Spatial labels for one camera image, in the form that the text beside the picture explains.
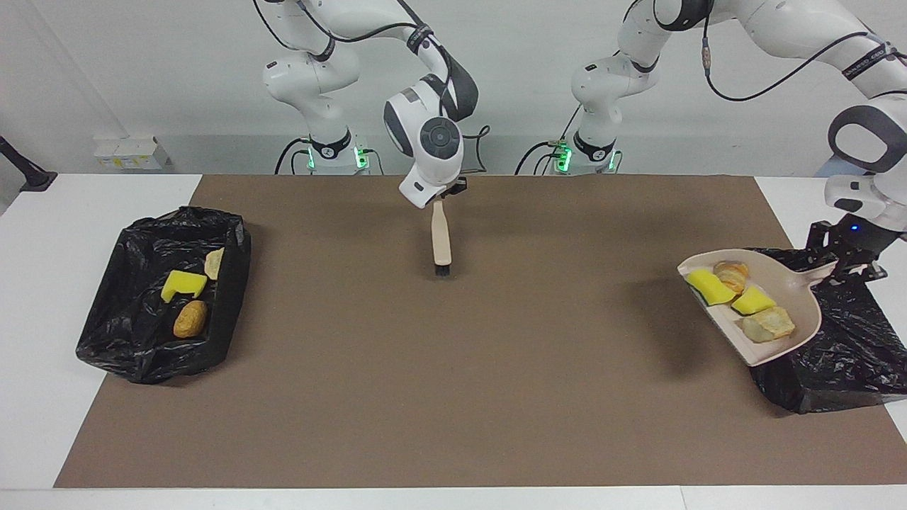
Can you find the green and yellow sponge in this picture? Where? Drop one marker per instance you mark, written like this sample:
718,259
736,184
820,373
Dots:
186,283

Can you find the yellow sponge wedge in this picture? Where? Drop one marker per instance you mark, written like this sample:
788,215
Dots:
753,301

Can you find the pale crusty bread piece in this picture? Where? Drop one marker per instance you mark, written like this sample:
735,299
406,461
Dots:
769,326

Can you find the brown bread roll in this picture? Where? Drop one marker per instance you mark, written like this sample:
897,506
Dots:
190,320

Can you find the beige plastic dustpan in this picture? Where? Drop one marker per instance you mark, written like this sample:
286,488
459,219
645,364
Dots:
797,294

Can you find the black stand pole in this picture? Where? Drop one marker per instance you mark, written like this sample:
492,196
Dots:
32,176

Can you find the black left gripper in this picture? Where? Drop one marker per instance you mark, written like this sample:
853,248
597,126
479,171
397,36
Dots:
861,244

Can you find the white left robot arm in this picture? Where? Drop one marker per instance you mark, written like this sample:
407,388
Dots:
609,81

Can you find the brown paper table mat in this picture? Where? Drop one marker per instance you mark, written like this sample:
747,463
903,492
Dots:
496,425

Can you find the white wall socket box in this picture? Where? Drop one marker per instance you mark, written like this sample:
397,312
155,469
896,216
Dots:
131,154

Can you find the black bag lined bin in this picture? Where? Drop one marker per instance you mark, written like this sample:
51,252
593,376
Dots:
850,354
127,340

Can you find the yellow sponge chunk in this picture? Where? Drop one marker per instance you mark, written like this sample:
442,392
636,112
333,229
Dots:
711,287

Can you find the beige brush with black bristles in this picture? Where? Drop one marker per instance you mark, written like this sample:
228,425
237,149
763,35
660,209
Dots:
441,237

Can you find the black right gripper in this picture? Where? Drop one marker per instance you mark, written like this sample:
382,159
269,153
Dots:
455,189

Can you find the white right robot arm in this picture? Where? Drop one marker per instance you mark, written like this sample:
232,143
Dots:
436,163

